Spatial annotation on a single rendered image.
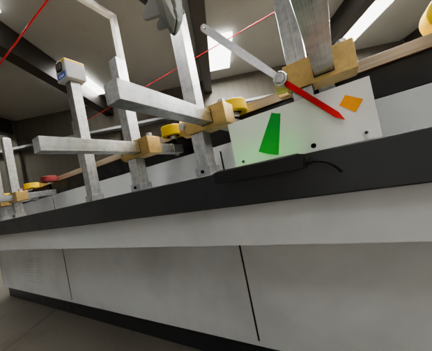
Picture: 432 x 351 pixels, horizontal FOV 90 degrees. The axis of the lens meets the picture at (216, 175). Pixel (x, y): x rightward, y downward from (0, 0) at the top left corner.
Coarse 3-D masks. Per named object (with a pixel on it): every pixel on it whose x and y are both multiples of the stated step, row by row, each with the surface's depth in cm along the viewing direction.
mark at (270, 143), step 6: (276, 114) 42; (270, 120) 43; (276, 120) 42; (270, 126) 43; (276, 126) 42; (270, 132) 43; (276, 132) 42; (264, 138) 43; (270, 138) 43; (276, 138) 42; (264, 144) 44; (270, 144) 43; (276, 144) 42; (264, 150) 44; (270, 150) 43; (276, 150) 42
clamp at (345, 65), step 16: (336, 48) 36; (352, 48) 35; (304, 64) 39; (336, 64) 36; (352, 64) 35; (288, 80) 40; (304, 80) 39; (320, 80) 38; (336, 80) 39; (288, 96) 43
